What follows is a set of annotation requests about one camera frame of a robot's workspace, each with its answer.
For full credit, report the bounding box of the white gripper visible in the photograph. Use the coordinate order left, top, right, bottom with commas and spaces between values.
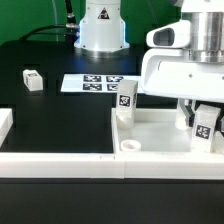
141, 20, 224, 127

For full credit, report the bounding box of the white square table top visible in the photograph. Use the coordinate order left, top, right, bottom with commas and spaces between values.
111, 107, 224, 155

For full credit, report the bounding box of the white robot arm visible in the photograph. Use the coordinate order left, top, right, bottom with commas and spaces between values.
74, 0, 224, 132

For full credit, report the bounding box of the white fiducial marker sheet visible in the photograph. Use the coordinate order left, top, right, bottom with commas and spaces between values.
61, 74, 143, 93

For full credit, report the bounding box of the white U-shaped obstacle fence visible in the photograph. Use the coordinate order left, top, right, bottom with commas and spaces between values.
0, 108, 224, 181

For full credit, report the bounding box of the black cable bundle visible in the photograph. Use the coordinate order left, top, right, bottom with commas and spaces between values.
19, 0, 80, 43

